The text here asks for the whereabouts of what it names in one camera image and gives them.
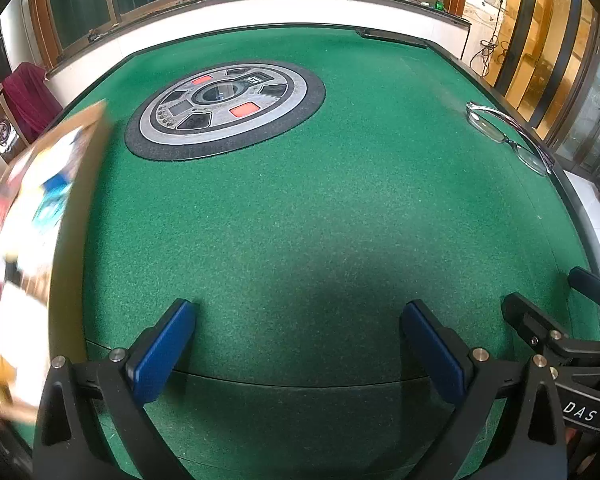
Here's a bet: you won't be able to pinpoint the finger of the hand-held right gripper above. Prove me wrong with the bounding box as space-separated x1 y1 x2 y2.
568 266 600 309
501 292 600 369

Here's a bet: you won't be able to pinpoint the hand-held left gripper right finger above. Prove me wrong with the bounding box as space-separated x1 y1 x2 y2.
401 299 569 480

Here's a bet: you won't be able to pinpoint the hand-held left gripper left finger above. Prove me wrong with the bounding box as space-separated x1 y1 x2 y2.
32 297 198 480

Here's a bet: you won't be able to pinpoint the brown cardboard box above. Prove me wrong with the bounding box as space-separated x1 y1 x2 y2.
0 100 113 426

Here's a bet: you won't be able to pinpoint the golden framed glass door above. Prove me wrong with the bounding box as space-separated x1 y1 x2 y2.
495 0 600 186

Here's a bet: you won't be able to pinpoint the round grey table control panel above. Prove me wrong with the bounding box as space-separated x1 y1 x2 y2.
125 58 327 163

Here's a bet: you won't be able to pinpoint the carved wooden chair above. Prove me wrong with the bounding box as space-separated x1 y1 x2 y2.
0 85 31 181

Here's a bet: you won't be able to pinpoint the maroon cloth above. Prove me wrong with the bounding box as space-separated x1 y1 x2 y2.
2 62 63 143

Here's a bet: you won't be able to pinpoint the wooden framed window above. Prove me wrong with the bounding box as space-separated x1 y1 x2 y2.
30 0 473 68

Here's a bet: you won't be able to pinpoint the clear frame eyeglasses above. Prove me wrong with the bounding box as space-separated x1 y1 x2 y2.
466 101 556 177

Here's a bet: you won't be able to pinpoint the dark tangled cables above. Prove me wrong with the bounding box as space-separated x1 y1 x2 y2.
470 10 507 80

